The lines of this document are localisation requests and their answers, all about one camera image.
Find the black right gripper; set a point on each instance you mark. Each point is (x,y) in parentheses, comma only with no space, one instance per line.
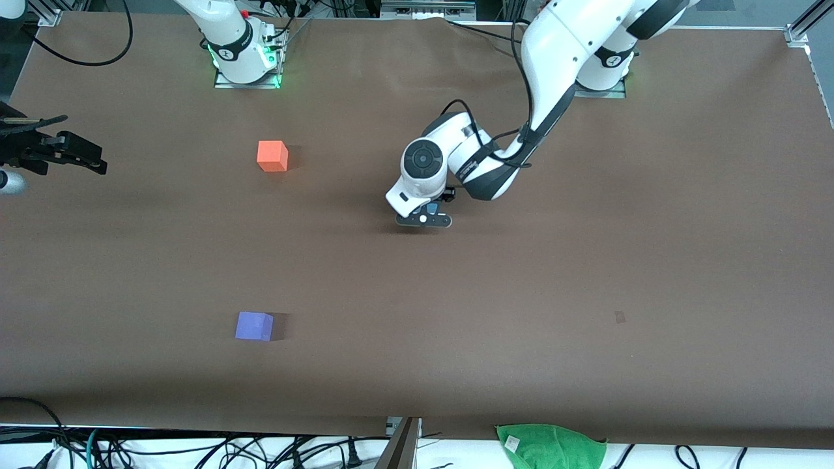
(25,149)

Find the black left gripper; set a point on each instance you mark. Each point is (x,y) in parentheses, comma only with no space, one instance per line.
(448,198)

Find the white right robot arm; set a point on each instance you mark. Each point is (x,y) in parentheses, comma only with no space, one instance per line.
(228,32)

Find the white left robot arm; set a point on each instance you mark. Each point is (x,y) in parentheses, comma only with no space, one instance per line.
(560,45)

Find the orange cube block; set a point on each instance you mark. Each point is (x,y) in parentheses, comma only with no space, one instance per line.
(272,156)

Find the purple cube block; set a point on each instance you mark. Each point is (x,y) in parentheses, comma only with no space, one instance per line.
(254,326)

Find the grey metal box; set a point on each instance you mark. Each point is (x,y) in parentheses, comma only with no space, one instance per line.
(427,10)

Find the green cloth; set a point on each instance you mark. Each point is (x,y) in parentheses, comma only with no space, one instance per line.
(547,446)

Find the black power plug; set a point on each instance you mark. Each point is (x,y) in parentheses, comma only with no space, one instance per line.
(353,454)

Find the aluminium frame profile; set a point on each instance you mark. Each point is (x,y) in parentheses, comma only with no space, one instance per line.
(808,23)
(49,13)

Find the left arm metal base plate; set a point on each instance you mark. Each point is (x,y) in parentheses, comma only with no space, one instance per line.
(619,92)

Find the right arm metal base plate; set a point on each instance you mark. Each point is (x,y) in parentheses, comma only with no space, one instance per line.
(279,62)

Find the grey metal post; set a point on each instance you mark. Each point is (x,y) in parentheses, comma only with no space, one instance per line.
(401,449)

